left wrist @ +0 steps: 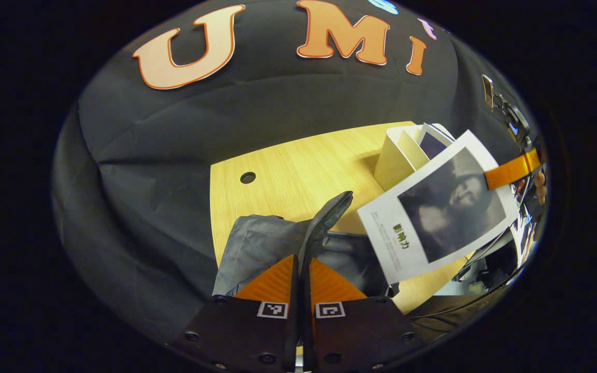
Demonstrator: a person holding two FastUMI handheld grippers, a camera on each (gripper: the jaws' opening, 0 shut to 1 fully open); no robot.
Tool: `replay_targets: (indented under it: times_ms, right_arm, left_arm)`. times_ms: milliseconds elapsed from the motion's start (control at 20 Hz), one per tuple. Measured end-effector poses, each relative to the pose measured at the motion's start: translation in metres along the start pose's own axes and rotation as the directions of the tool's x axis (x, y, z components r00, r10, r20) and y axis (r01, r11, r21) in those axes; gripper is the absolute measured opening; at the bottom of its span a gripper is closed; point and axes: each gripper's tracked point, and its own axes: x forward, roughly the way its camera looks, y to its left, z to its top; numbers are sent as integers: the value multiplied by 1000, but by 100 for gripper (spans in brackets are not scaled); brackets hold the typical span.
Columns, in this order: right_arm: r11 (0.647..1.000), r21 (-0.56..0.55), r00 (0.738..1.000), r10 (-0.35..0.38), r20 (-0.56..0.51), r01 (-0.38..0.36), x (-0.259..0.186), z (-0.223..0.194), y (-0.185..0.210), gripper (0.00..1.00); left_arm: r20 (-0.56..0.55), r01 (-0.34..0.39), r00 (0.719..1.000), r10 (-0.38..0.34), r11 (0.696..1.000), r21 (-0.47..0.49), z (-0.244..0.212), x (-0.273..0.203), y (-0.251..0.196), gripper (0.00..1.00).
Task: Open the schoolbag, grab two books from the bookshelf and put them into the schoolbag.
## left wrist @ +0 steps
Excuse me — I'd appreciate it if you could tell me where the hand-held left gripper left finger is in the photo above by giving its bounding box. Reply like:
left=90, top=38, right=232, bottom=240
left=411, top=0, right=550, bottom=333
left=182, top=254, right=299, bottom=371

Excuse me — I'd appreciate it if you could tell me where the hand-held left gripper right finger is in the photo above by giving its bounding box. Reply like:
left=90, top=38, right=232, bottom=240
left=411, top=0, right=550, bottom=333
left=304, top=257, right=423, bottom=371

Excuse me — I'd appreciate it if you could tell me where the blue cover book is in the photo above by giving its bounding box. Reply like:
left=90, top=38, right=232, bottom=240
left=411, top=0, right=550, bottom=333
left=417, top=123, right=456, bottom=160

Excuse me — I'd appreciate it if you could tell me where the grey schoolbag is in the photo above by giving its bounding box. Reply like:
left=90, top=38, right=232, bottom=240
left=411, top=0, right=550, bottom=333
left=213, top=191, right=400, bottom=311

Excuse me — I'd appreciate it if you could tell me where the white bookshelf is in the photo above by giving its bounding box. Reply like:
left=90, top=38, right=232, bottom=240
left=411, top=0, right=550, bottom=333
left=374, top=123, right=457, bottom=192

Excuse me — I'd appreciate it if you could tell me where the white photo cover book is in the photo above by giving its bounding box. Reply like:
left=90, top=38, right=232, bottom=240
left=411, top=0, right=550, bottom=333
left=357, top=130, right=521, bottom=284

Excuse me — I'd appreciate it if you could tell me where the black backdrop cloth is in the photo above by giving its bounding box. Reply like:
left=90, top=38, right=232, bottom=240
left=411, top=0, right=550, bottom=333
left=52, top=0, right=537, bottom=342

